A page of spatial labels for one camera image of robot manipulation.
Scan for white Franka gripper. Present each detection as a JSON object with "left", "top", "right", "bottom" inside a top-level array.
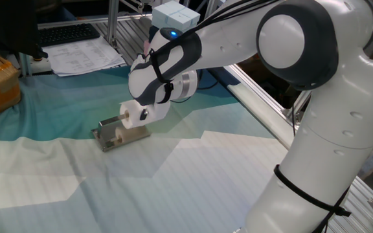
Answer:
[{"left": 139, "top": 100, "right": 172, "bottom": 127}]

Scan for black keyboard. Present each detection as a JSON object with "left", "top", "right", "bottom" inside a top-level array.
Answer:
[{"left": 38, "top": 23, "right": 101, "bottom": 48}]

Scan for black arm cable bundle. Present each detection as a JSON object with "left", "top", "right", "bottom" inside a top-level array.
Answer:
[{"left": 147, "top": 0, "right": 278, "bottom": 104}]

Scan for aluminium table edge rail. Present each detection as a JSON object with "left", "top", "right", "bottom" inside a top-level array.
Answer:
[{"left": 218, "top": 63, "right": 373, "bottom": 227}]

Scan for printed paper stack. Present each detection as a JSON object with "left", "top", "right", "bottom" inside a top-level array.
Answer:
[{"left": 42, "top": 36, "right": 126, "bottom": 78}]

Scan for chrome toilet paper holder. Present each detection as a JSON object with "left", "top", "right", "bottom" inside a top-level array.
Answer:
[{"left": 91, "top": 115, "right": 151, "bottom": 153}]

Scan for aluminium frame post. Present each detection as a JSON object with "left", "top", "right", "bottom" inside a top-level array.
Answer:
[{"left": 106, "top": 0, "right": 120, "bottom": 49}]

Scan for black strap around arm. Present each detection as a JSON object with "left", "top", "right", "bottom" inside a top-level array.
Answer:
[{"left": 273, "top": 164, "right": 352, "bottom": 233}]

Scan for green and white tablecloth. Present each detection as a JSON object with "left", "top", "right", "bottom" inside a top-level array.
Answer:
[{"left": 0, "top": 62, "right": 291, "bottom": 233}]

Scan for dark blue box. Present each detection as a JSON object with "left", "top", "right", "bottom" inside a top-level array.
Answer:
[{"left": 148, "top": 25, "right": 161, "bottom": 41}]

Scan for black monitor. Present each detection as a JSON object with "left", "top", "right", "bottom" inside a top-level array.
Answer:
[{"left": 0, "top": 0, "right": 49, "bottom": 61}]

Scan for light blue box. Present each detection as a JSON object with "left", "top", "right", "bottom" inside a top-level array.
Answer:
[{"left": 152, "top": 0, "right": 201, "bottom": 33}]

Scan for white toilet paper roll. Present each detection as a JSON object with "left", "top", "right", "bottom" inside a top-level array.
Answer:
[{"left": 119, "top": 99, "right": 157, "bottom": 130}]

